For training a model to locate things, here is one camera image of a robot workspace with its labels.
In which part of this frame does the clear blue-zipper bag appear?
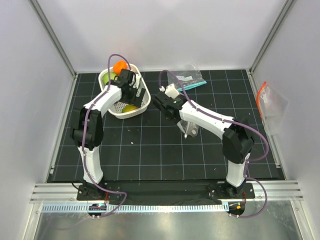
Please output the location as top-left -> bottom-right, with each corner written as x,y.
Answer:
167,64 -> 207,92

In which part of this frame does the green toy cabbage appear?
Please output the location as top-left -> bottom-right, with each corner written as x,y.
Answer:
101,71 -> 118,86

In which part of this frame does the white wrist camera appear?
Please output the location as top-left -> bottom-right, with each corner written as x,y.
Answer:
159,83 -> 181,99
132,73 -> 142,89

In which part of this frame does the clear orange-zipper bag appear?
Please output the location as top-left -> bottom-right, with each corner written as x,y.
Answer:
255,81 -> 289,136

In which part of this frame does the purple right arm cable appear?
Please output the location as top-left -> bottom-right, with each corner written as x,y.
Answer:
159,69 -> 270,219

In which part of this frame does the white perforated plastic basket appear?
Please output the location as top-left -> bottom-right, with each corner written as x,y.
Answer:
94,64 -> 151,120

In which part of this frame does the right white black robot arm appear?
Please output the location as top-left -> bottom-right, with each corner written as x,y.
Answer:
152,91 -> 255,198

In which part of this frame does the clear white-dotted zip bag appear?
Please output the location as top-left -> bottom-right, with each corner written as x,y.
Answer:
176,120 -> 199,139

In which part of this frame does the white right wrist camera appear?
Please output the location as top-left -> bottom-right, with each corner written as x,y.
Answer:
159,83 -> 181,99

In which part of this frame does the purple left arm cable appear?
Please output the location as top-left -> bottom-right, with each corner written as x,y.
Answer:
72,53 -> 137,219

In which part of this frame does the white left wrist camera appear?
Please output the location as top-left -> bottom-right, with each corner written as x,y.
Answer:
132,73 -> 142,89

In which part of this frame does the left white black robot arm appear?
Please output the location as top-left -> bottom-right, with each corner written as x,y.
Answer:
70,69 -> 147,200

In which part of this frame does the aluminium front rail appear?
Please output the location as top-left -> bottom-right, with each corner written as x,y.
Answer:
30,180 -> 303,215

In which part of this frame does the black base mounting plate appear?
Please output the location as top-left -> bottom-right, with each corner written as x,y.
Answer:
76,181 -> 255,201

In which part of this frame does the yellow green toy mango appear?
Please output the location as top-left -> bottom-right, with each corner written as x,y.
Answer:
122,104 -> 138,113

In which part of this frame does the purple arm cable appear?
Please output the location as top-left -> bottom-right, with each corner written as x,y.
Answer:
159,69 -> 270,219
72,53 -> 137,219

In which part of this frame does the orange toy fruit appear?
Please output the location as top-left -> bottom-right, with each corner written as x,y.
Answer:
112,60 -> 128,75

